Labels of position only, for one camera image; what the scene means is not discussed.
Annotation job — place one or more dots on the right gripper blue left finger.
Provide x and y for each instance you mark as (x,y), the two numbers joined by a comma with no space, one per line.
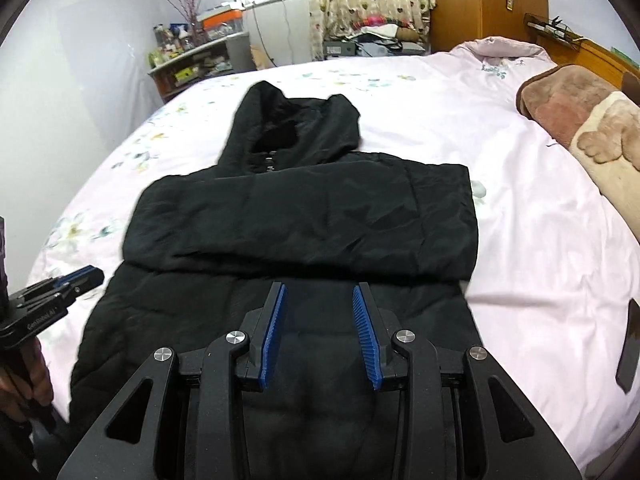
(241,361)

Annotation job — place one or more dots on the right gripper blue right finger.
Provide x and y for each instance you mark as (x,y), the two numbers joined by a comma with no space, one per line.
(397,359)

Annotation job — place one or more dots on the black hooded puffer jacket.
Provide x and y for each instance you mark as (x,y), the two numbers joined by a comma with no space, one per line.
(293,200)

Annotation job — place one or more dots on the clothes pile by curtain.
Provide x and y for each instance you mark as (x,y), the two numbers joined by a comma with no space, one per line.
(373,38)

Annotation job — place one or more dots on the left hand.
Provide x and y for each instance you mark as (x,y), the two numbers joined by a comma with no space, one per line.
(15,392)

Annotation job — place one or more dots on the pink floral duvet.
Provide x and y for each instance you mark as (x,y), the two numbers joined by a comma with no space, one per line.
(557,265)

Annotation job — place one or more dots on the wooden shelf unit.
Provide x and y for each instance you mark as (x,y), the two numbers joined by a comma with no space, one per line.
(220,57)

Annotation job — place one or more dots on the brown bear print blanket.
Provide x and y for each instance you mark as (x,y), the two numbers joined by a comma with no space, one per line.
(597,123)

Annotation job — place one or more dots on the orange lidded storage box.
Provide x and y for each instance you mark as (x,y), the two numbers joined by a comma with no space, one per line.
(222,21)

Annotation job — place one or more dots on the wooden headboard shelf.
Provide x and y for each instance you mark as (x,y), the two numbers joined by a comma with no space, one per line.
(566,47)

